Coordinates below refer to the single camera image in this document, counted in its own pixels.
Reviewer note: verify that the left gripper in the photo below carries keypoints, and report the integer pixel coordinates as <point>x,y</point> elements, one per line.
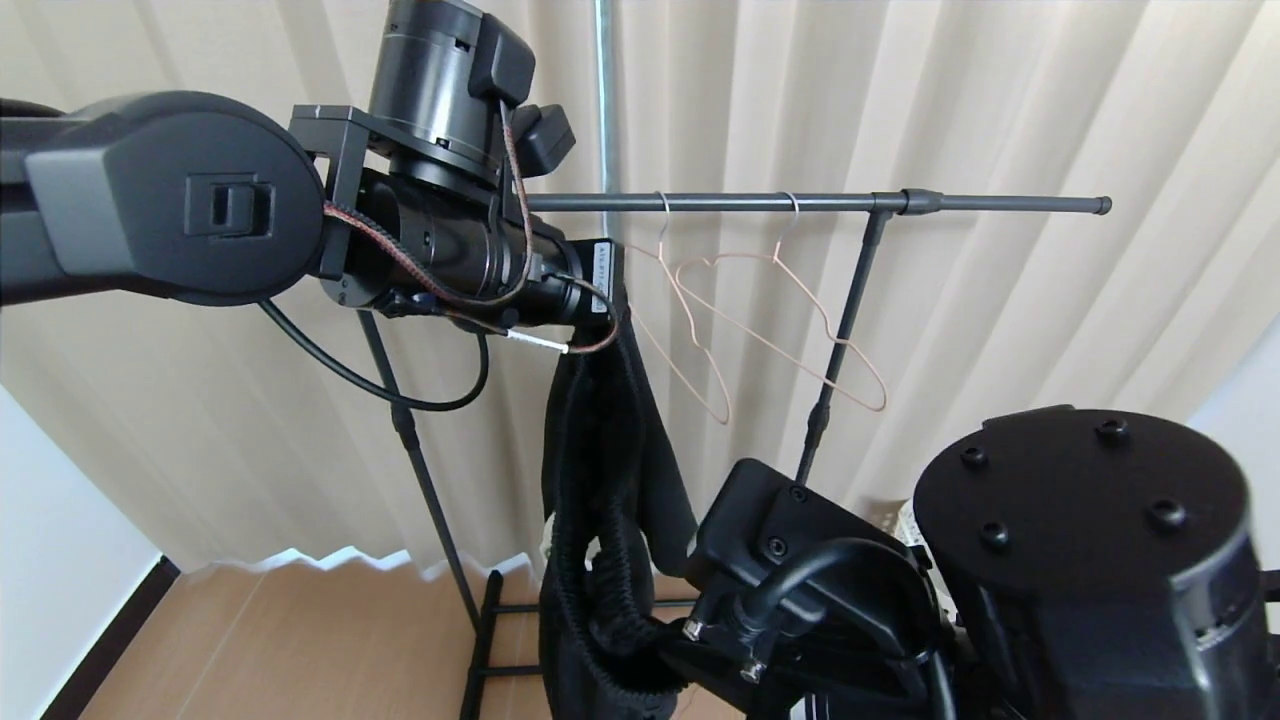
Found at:
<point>450,250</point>

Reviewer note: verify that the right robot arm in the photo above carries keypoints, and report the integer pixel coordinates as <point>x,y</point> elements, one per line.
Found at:
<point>1090,560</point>

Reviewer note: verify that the pink clothes hanger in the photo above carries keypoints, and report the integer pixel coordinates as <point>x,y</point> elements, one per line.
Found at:
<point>800,293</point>
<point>666,215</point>

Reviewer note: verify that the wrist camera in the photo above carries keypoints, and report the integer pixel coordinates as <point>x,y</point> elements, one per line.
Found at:
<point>800,530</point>
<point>545,140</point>

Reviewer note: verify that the black clothes rack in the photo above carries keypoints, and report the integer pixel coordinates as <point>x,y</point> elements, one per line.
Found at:
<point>720,203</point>

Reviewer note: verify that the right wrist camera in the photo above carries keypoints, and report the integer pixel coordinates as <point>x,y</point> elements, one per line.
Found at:
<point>800,530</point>

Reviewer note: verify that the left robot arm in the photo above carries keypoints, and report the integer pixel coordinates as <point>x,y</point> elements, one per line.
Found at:
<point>150,190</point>

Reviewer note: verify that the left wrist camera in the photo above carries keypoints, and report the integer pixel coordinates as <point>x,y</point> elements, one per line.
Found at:
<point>545,140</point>

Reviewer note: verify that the white laundry basket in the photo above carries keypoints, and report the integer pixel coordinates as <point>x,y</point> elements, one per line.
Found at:
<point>912,530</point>

